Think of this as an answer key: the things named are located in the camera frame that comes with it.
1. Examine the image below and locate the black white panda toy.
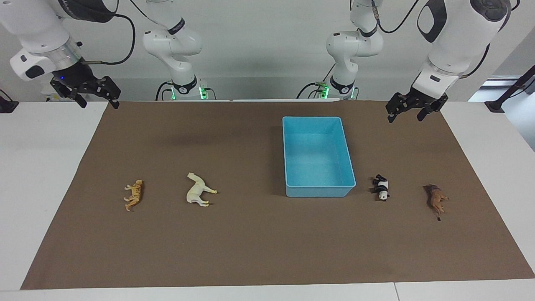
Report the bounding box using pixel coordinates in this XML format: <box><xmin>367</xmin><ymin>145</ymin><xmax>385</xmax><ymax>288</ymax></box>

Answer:
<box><xmin>372</xmin><ymin>174</ymin><xmax>390</xmax><ymax>202</ymax></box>

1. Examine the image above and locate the brown lion toy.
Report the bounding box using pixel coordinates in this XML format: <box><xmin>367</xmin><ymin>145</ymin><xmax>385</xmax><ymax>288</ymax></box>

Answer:
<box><xmin>423</xmin><ymin>184</ymin><xmax>450</xmax><ymax>221</ymax></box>

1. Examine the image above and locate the orange striped tiger toy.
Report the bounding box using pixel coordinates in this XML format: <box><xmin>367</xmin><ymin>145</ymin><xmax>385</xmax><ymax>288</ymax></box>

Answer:
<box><xmin>124</xmin><ymin>180</ymin><xmax>144</xmax><ymax>212</ymax></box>

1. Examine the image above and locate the cream white horse toy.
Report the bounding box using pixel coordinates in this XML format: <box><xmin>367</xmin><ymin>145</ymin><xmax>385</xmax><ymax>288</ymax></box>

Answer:
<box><xmin>186</xmin><ymin>172</ymin><xmax>218</xmax><ymax>207</ymax></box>

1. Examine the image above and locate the light blue storage box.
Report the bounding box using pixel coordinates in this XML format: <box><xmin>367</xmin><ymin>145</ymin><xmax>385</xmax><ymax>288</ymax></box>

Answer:
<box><xmin>282</xmin><ymin>116</ymin><xmax>357</xmax><ymax>198</ymax></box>

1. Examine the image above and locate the brown table mat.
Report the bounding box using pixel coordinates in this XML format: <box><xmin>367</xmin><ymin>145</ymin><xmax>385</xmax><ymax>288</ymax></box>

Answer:
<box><xmin>21</xmin><ymin>100</ymin><xmax>535</xmax><ymax>290</ymax></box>

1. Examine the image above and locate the black right base cable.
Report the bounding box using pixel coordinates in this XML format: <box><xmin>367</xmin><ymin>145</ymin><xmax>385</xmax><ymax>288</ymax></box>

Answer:
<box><xmin>155</xmin><ymin>81</ymin><xmax>174</xmax><ymax>101</ymax></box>

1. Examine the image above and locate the black base cable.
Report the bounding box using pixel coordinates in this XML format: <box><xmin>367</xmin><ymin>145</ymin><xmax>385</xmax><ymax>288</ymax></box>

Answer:
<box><xmin>296</xmin><ymin>82</ymin><xmax>323</xmax><ymax>99</ymax></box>
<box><xmin>155</xmin><ymin>81</ymin><xmax>174</xmax><ymax>101</ymax></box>

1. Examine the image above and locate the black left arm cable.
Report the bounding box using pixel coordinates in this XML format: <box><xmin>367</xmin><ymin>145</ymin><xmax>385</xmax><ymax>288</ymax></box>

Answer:
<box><xmin>371</xmin><ymin>0</ymin><xmax>521</xmax><ymax>78</ymax></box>

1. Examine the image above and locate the black clamp mount with rod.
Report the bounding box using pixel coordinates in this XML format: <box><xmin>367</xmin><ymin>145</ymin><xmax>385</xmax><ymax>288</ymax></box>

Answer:
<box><xmin>485</xmin><ymin>65</ymin><xmax>535</xmax><ymax>113</ymax></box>

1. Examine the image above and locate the black left base cable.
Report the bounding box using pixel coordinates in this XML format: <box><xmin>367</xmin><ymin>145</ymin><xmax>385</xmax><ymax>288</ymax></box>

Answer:
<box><xmin>296</xmin><ymin>82</ymin><xmax>323</xmax><ymax>99</ymax></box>

